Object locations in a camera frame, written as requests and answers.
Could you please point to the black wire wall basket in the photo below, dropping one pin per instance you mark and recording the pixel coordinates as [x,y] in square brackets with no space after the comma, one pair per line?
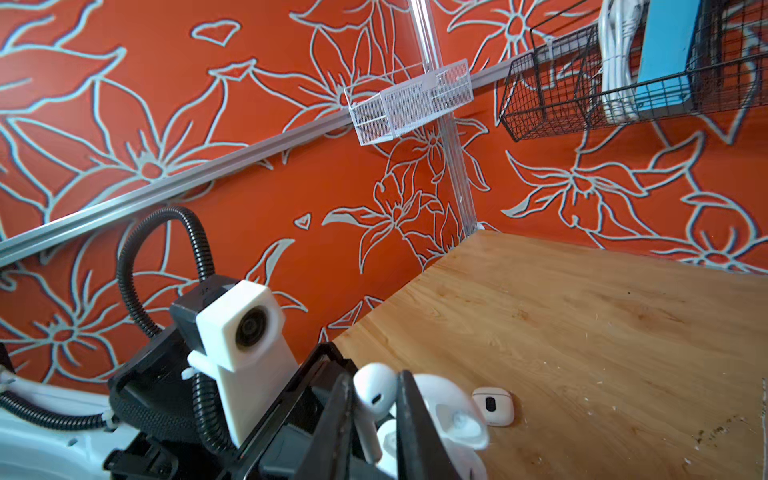
[585,80]

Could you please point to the light blue power strip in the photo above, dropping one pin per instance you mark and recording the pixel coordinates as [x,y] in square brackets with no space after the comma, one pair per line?
[663,86]

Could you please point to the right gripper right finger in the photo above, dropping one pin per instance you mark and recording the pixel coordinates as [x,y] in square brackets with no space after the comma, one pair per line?
[420,452]

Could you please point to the white earbud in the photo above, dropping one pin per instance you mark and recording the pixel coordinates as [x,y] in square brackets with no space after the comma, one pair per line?
[375,387]

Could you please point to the white round charging case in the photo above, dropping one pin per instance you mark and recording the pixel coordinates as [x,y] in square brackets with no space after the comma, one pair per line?
[457,421]

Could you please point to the clear plastic wall bin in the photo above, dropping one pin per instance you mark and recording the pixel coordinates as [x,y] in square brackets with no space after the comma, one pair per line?
[382,110]

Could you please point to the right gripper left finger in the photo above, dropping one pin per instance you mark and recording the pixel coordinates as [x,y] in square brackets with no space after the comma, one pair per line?
[328,455]

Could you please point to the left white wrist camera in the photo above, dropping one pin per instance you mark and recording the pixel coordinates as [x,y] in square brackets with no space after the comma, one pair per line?
[234,329]

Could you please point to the cream earbud charging case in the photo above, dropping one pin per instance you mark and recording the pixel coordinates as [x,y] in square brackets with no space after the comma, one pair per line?
[496,405]

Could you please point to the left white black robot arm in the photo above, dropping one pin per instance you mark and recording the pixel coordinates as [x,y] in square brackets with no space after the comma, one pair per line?
[102,432]

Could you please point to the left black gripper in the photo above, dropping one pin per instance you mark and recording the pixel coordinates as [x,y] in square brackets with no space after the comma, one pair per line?
[176,410]

